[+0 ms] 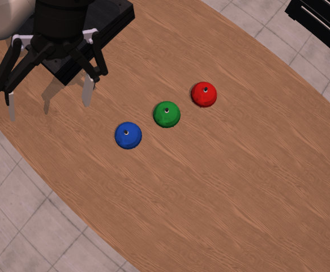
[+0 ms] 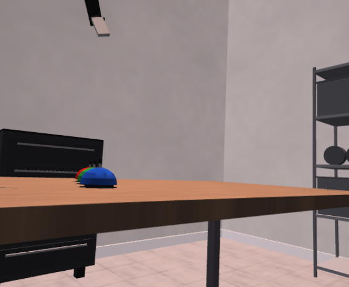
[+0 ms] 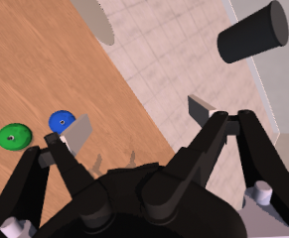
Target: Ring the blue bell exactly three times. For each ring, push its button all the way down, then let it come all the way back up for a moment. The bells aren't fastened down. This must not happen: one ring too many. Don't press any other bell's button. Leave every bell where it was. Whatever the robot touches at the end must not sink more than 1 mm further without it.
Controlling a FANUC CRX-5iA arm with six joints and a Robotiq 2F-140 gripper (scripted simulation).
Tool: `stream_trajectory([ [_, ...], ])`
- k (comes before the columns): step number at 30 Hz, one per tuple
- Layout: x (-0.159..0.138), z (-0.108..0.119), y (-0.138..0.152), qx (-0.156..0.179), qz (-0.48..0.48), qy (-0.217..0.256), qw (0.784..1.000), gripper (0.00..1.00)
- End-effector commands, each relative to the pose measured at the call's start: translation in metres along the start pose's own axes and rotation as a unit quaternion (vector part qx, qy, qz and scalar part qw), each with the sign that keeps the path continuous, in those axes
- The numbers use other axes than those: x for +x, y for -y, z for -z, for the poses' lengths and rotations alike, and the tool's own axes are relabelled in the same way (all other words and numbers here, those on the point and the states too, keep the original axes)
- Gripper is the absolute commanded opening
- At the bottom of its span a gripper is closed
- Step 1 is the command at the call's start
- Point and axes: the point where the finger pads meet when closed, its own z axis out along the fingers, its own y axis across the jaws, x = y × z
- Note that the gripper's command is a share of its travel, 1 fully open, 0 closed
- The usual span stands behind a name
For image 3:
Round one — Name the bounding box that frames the green dome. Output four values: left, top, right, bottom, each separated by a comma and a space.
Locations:
0, 123, 33, 151

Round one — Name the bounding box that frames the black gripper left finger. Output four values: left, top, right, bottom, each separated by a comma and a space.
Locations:
0, 113, 112, 238

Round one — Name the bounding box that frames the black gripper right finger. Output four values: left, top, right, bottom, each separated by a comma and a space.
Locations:
141, 94, 289, 238

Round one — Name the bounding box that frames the blue dome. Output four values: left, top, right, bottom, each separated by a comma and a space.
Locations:
49, 110, 75, 134

